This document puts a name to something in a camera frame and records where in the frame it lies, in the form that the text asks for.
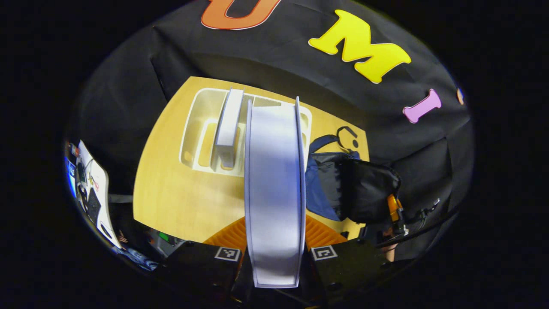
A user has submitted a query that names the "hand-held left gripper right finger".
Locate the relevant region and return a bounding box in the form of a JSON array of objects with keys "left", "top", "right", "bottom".
[{"left": 304, "top": 214, "right": 389, "bottom": 300}]

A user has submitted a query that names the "white book with dark picture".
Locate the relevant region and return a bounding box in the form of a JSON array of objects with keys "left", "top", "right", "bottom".
[{"left": 215, "top": 88, "right": 244, "bottom": 169}]

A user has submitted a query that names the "white plastic bookshelf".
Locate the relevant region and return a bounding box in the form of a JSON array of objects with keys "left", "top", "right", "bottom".
[{"left": 179, "top": 87, "right": 313, "bottom": 177}]

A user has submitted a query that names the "blue and black schoolbag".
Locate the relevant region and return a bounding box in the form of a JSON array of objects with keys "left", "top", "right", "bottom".
[{"left": 305, "top": 126, "right": 402, "bottom": 225}]

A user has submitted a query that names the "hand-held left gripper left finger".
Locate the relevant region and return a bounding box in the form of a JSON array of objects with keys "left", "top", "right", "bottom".
[{"left": 159, "top": 216, "right": 249, "bottom": 302}]

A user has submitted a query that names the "plain white book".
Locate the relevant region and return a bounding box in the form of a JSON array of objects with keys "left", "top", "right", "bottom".
[{"left": 243, "top": 96, "right": 308, "bottom": 289}]

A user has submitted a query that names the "white side desk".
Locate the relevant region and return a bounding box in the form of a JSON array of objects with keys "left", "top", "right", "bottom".
[{"left": 75, "top": 139, "right": 123, "bottom": 249}]

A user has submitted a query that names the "computer monitor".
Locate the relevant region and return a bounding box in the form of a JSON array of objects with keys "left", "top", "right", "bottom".
[{"left": 64, "top": 155, "right": 78, "bottom": 199}]

